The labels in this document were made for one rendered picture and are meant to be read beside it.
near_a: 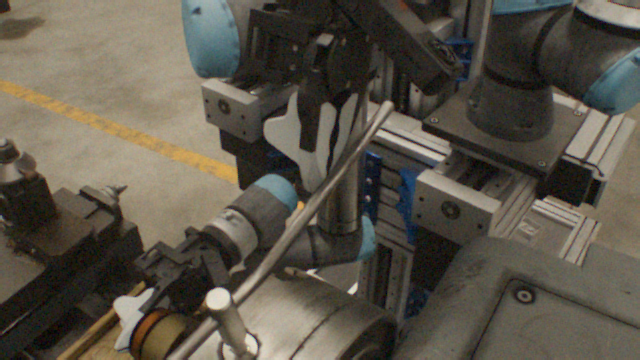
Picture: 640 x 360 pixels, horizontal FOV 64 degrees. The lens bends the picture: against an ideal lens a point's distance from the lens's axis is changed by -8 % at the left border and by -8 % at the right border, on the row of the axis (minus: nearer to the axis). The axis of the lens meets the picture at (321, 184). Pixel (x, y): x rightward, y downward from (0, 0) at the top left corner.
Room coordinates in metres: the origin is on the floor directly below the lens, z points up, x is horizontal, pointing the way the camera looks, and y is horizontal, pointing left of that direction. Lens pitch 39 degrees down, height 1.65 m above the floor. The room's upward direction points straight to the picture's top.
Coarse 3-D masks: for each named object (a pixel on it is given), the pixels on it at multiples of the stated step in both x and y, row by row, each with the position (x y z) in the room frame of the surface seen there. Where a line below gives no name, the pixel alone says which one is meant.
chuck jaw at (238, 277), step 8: (232, 272) 0.41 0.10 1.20; (240, 272) 0.41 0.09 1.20; (248, 272) 0.42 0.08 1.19; (280, 272) 0.41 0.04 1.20; (232, 280) 0.40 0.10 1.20; (240, 280) 0.40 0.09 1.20; (232, 288) 0.39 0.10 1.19; (200, 312) 0.41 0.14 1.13; (208, 312) 0.39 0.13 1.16; (192, 320) 0.39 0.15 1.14; (200, 320) 0.39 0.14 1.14; (192, 328) 0.38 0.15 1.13; (184, 336) 0.38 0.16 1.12
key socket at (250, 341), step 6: (246, 336) 0.30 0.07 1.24; (246, 342) 0.29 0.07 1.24; (252, 342) 0.29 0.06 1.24; (222, 348) 0.29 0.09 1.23; (228, 348) 0.29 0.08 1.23; (252, 348) 0.28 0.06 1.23; (258, 348) 0.28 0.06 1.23; (222, 354) 0.28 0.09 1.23; (228, 354) 0.28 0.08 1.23; (246, 354) 0.28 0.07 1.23; (252, 354) 0.28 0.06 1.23
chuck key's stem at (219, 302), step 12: (216, 288) 0.28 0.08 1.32; (204, 300) 0.27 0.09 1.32; (216, 300) 0.27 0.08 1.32; (228, 300) 0.27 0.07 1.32; (216, 312) 0.26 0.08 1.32; (228, 312) 0.27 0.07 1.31; (228, 324) 0.27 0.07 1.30; (240, 324) 0.27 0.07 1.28; (228, 336) 0.27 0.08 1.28; (240, 336) 0.27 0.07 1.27; (240, 348) 0.28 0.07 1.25
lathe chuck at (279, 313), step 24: (264, 288) 0.36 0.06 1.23; (288, 288) 0.36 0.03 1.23; (312, 288) 0.37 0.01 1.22; (336, 288) 0.39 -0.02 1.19; (240, 312) 0.32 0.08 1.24; (264, 312) 0.32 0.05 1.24; (288, 312) 0.33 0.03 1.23; (312, 312) 0.33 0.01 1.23; (216, 336) 0.30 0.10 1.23; (264, 336) 0.30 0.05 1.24; (288, 336) 0.30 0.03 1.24
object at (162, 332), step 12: (156, 312) 0.41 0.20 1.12; (168, 312) 0.42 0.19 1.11; (144, 324) 0.39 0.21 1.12; (156, 324) 0.40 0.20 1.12; (168, 324) 0.39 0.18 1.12; (180, 324) 0.39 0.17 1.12; (132, 336) 0.38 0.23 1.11; (144, 336) 0.38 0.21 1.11; (156, 336) 0.38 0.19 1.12; (168, 336) 0.38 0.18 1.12; (180, 336) 0.38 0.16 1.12; (132, 348) 0.37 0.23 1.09; (144, 348) 0.37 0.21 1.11; (156, 348) 0.36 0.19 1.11; (168, 348) 0.36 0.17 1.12
